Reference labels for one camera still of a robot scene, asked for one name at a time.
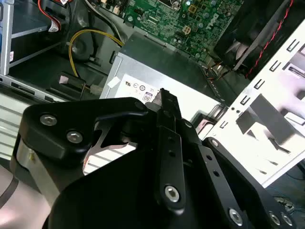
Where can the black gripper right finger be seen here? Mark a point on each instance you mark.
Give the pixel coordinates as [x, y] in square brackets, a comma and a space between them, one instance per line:
[238, 186]

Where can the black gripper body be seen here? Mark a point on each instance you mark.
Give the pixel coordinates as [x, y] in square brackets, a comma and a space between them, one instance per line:
[107, 202]

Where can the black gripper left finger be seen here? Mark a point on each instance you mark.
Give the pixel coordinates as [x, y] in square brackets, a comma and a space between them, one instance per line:
[59, 124]

